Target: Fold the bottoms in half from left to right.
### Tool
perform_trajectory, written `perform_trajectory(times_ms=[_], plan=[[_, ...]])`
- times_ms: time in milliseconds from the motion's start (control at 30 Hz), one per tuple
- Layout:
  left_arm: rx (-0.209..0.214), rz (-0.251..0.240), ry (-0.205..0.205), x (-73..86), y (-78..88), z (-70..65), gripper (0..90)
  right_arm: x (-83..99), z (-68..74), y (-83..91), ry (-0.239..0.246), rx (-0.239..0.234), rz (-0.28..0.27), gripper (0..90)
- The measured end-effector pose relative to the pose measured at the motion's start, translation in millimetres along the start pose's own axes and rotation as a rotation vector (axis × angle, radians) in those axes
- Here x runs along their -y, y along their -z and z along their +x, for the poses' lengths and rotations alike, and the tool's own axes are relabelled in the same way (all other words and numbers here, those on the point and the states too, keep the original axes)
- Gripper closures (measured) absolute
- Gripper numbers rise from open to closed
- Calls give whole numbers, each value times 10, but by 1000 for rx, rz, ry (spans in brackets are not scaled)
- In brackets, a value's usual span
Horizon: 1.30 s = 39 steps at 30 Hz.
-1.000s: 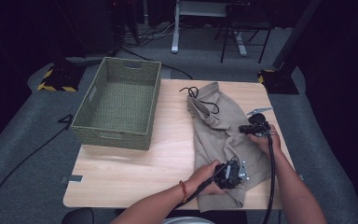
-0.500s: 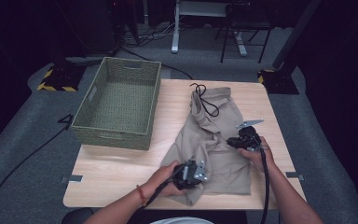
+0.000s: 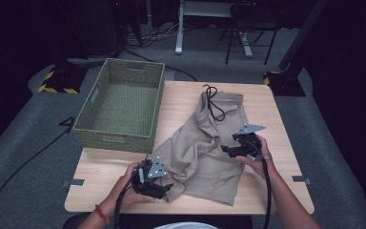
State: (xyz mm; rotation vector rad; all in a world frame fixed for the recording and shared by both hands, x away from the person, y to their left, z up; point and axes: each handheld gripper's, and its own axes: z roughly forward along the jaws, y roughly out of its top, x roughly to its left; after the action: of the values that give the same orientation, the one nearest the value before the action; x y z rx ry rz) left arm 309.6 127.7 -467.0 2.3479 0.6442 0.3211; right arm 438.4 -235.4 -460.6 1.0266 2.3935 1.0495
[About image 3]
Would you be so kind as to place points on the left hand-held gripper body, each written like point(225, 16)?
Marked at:
point(146, 183)

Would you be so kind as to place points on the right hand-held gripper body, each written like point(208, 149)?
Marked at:
point(249, 144)

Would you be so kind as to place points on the green woven basket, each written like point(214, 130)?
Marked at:
point(124, 105)

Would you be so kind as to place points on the person's right hand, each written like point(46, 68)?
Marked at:
point(262, 163)

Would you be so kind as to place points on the person's left hand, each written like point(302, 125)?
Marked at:
point(124, 195)

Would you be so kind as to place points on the grey tape strip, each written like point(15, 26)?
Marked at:
point(74, 182)
point(302, 179)

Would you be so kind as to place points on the yellow black striped stand base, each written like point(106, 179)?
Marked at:
point(286, 84)
point(62, 81)

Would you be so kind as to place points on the slanted black stand pole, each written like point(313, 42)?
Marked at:
point(301, 35)

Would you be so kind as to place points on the black chair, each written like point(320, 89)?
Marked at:
point(251, 22)

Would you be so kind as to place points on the white desk frame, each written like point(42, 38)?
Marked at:
point(179, 31)

